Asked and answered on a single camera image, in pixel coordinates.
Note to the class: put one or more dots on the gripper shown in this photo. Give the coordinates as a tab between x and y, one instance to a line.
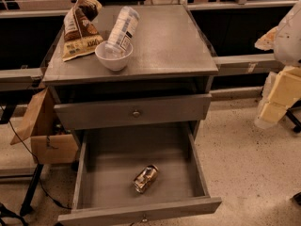
289	44

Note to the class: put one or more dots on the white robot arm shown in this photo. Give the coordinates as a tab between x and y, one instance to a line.
287	45

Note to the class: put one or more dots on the grey wooden drawer cabinet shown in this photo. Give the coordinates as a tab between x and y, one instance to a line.
170	58

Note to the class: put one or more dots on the open grey middle drawer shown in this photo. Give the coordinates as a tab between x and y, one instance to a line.
112	157

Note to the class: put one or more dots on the closed grey upper drawer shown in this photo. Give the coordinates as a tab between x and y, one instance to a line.
116	113

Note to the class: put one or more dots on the black stand base right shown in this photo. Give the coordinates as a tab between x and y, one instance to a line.
293	118

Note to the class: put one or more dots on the clear plastic water bottle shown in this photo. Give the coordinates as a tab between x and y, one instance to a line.
122	32

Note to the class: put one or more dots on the white ceramic bowl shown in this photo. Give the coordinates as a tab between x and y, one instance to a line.
110	61

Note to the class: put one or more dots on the brown yellow snack bag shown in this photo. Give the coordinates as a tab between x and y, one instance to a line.
80	35

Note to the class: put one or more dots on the open cardboard box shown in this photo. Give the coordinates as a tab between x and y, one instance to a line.
48	145

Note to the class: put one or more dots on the black stand leg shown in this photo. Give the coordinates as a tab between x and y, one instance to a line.
26	206

